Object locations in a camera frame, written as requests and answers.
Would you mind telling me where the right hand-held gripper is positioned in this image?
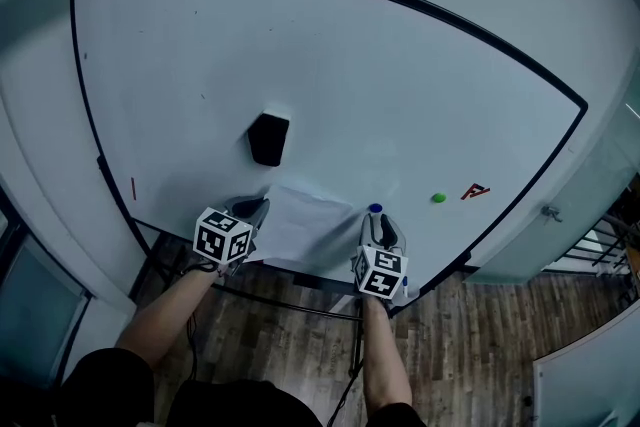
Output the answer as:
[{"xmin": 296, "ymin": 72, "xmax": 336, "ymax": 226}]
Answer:
[{"xmin": 349, "ymin": 210, "xmax": 410, "ymax": 302}]

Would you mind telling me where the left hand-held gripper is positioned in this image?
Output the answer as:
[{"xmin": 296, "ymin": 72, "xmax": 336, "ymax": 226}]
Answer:
[{"xmin": 191, "ymin": 195, "xmax": 272, "ymax": 276}]

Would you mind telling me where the white paper sheet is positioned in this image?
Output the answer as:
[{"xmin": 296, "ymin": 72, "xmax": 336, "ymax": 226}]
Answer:
[{"xmin": 256, "ymin": 184, "xmax": 357, "ymax": 265}]

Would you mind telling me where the white whiteboard with black frame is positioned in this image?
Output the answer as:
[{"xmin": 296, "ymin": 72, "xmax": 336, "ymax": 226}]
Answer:
[{"xmin": 69, "ymin": 0, "xmax": 589, "ymax": 317}]

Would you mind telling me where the person's left forearm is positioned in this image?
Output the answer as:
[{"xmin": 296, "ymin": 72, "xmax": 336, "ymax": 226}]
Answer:
[{"xmin": 114, "ymin": 263, "xmax": 237, "ymax": 374}]

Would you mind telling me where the person's right forearm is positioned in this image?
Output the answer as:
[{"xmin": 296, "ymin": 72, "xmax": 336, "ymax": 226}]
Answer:
[{"xmin": 360, "ymin": 294, "xmax": 414, "ymax": 417}]

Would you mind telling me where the black whiteboard eraser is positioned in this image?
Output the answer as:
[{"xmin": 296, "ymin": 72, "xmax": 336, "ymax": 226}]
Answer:
[{"xmin": 246, "ymin": 104, "xmax": 293, "ymax": 168}]

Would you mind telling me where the frosted glass door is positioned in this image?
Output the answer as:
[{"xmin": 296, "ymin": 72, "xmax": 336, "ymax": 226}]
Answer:
[{"xmin": 464, "ymin": 84, "xmax": 640, "ymax": 287}]

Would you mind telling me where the person's black shirt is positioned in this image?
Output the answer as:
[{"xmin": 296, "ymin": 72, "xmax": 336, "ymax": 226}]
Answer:
[{"xmin": 58, "ymin": 347, "xmax": 427, "ymax": 427}]

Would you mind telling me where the black metal railing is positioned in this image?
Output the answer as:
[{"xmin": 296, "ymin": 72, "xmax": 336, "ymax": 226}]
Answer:
[{"xmin": 543, "ymin": 184, "xmax": 640, "ymax": 307}]

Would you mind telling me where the black framed window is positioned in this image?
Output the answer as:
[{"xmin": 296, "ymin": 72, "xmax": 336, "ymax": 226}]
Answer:
[{"xmin": 0, "ymin": 199, "xmax": 94, "ymax": 387}]

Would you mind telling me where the white partition panel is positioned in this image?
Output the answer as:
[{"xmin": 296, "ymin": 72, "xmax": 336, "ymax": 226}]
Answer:
[{"xmin": 531, "ymin": 328, "xmax": 640, "ymax": 427}]

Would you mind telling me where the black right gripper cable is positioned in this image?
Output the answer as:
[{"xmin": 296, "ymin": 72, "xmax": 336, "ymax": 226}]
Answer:
[{"xmin": 326, "ymin": 314, "xmax": 367, "ymax": 427}]

